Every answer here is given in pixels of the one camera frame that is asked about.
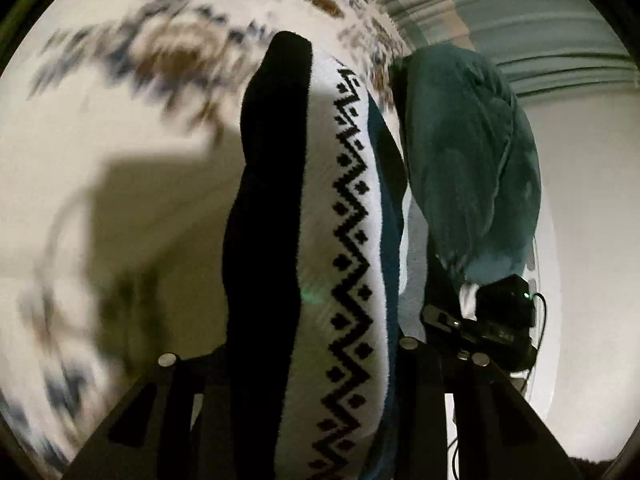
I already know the striped black grey sweater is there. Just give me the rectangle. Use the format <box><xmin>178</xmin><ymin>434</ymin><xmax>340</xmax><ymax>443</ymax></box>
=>
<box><xmin>201</xmin><ymin>32</ymin><xmax>447</xmax><ymax>479</ymax></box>

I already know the white bed headboard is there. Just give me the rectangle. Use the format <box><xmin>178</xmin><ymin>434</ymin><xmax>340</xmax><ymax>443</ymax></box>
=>
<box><xmin>523</xmin><ymin>195</ymin><xmax>562</xmax><ymax>419</ymax></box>

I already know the dark green plush blanket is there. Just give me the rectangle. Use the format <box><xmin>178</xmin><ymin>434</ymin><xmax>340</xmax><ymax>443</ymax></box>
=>
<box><xmin>392</xmin><ymin>44</ymin><xmax>541</xmax><ymax>285</ymax></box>

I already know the right grey-green curtain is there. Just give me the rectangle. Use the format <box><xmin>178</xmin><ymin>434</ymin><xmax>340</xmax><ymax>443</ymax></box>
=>
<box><xmin>378</xmin><ymin>0</ymin><xmax>639</xmax><ymax>96</ymax></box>

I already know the floral quilt bedspread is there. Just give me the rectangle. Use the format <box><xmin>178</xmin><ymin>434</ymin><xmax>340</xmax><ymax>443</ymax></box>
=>
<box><xmin>1</xmin><ymin>0</ymin><xmax>408</xmax><ymax>479</ymax></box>

